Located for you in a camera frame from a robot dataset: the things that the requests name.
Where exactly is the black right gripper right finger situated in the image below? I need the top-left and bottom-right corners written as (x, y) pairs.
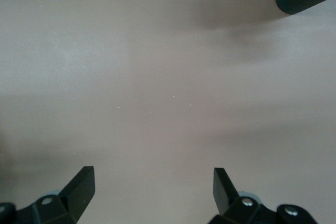
top-left (208, 167), bottom-right (318, 224)

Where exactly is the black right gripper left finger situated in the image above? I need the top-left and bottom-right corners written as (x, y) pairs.
top-left (0, 166), bottom-right (95, 224)

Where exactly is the brown paper table cover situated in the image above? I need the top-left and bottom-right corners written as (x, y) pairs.
top-left (0, 0), bottom-right (336, 224)

